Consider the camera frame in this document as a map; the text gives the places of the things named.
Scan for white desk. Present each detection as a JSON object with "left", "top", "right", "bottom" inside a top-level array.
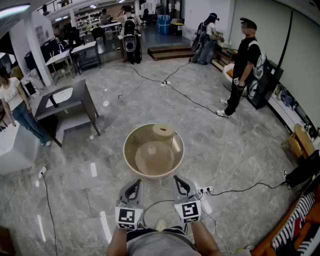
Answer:
[
  {"left": 44, "top": 49, "right": 76, "bottom": 86},
  {"left": 70, "top": 40, "right": 101, "bottom": 76}
]

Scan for black and white striped cloth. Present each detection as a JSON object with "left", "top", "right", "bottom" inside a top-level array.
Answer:
[{"left": 271, "top": 190, "right": 318, "bottom": 252}]

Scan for black wall pipe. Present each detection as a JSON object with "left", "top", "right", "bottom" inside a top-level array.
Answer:
[{"left": 276, "top": 9, "right": 294, "bottom": 75}]

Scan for black floor cable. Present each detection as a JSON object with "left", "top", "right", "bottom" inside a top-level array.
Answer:
[
  {"left": 208, "top": 181, "right": 288, "bottom": 196},
  {"left": 41, "top": 173, "right": 59, "bottom": 256},
  {"left": 127, "top": 62, "right": 163, "bottom": 84},
  {"left": 167, "top": 84, "right": 218, "bottom": 115},
  {"left": 164, "top": 60, "right": 192, "bottom": 82}
]

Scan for white floor cable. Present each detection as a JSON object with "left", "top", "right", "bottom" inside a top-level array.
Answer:
[
  {"left": 159, "top": 86, "right": 177, "bottom": 126},
  {"left": 199, "top": 194, "right": 235, "bottom": 256}
]

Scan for beige cylindrical spool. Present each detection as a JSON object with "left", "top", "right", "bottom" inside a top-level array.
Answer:
[{"left": 152, "top": 123, "right": 175, "bottom": 144}]

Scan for white basin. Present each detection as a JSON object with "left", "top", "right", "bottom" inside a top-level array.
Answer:
[{"left": 45, "top": 86, "right": 74, "bottom": 109}]

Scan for black cabinet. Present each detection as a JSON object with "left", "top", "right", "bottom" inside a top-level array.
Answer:
[{"left": 247, "top": 59, "right": 285, "bottom": 111}]

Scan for person's black shorts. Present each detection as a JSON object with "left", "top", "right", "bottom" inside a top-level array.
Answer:
[{"left": 126, "top": 225, "right": 188, "bottom": 242}]

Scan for orange sofa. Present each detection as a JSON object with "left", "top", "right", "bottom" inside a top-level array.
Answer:
[{"left": 251, "top": 184, "right": 320, "bottom": 256}]

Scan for wooden step platform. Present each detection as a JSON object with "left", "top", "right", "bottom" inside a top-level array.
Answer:
[{"left": 146, "top": 44, "right": 195, "bottom": 62}]

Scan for person's grey shirt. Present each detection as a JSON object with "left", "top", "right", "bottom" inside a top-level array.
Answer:
[{"left": 126, "top": 231, "right": 201, "bottom": 256}]

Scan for low white shelf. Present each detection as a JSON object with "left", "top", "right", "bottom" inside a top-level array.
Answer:
[{"left": 266, "top": 83, "right": 315, "bottom": 137}]

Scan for round glass-top table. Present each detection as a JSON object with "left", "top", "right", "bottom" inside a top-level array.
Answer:
[{"left": 123, "top": 122, "right": 185, "bottom": 180}]

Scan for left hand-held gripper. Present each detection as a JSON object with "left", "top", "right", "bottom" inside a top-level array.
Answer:
[{"left": 114, "top": 178, "right": 146, "bottom": 231}]

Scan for ceiling light panel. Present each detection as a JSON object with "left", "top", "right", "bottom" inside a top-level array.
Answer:
[{"left": 0, "top": 3, "right": 31, "bottom": 20}]

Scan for dark grey floor cable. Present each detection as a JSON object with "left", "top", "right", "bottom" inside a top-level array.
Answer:
[{"left": 141, "top": 199, "right": 176, "bottom": 227}]

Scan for white power adapter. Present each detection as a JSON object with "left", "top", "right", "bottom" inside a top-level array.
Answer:
[{"left": 155, "top": 219, "right": 168, "bottom": 232}]

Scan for wooden shelf unit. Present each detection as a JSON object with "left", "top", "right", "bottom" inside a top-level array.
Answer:
[{"left": 210, "top": 39, "right": 239, "bottom": 73}]

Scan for person's right forearm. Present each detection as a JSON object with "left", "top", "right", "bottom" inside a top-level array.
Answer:
[{"left": 191, "top": 219, "right": 225, "bottom": 256}]

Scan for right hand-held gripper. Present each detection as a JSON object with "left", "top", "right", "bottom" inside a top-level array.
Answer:
[{"left": 172, "top": 175, "right": 202, "bottom": 224}]

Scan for white storage shelves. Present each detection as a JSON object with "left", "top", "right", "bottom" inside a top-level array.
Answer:
[{"left": 74, "top": 11, "right": 102, "bottom": 35}]

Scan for white round seat orange cushion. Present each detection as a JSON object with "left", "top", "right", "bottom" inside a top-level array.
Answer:
[{"left": 221, "top": 63, "right": 241, "bottom": 93}]

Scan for person's left forearm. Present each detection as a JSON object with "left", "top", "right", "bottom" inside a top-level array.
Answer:
[{"left": 106, "top": 226, "right": 129, "bottom": 256}]

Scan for black office chair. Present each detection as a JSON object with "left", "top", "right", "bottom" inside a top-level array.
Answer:
[{"left": 91, "top": 26, "right": 106, "bottom": 46}]

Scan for black bin with yellow lid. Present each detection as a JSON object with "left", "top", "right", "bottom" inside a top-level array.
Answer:
[{"left": 169, "top": 21, "right": 185, "bottom": 36}]

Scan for white cabinet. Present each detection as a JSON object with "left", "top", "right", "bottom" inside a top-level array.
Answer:
[{"left": 0, "top": 119, "right": 42, "bottom": 176}]

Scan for wooden chair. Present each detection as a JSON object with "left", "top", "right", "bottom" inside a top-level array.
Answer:
[{"left": 280, "top": 123, "right": 318, "bottom": 166}]

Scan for dark wooden table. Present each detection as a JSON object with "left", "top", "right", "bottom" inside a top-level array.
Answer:
[{"left": 34, "top": 78, "right": 101, "bottom": 148}]

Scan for black faucet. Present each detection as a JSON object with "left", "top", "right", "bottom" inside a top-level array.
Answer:
[{"left": 48, "top": 93, "right": 60, "bottom": 109}]

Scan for blue cloth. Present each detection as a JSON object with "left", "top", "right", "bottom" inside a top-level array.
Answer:
[{"left": 279, "top": 87, "right": 295, "bottom": 108}]

